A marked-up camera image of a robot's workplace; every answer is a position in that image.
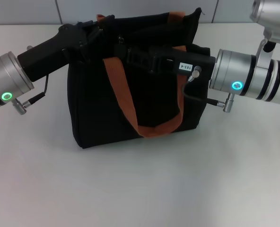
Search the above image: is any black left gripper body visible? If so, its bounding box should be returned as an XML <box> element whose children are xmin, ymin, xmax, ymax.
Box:
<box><xmin>17</xmin><ymin>20</ymin><xmax>94</xmax><ymax>83</ymax></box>

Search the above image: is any black bag with brown handles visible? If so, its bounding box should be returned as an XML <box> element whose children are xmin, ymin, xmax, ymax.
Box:
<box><xmin>66</xmin><ymin>7</ymin><xmax>211</xmax><ymax>150</ymax></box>

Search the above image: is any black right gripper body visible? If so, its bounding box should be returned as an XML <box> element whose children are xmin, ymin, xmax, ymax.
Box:
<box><xmin>149</xmin><ymin>46</ymin><xmax>217</xmax><ymax>79</ymax></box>

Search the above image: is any right gripper cable with plug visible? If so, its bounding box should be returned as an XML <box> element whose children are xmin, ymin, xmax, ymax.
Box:
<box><xmin>181</xmin><ymin>65</ymin><xmax>235</xmax><ymax>114</ymax></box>

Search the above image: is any left gripper cable with plug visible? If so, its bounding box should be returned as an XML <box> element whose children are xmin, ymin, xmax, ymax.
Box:
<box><xmin>12</xmin><ymin>45</ymin><xmax>48</xmax><ymax>116</ymax></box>

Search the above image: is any gripper cable with plug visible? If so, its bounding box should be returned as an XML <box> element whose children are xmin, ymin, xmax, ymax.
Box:
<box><xmin>12</xmin><ymin>45</ymin><xmax>48</xmax><ymax>116</ymax></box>
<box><xmin>181</xmin><ymin>65</ymin><xmax>235</xmax><ymax>114</ymax></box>

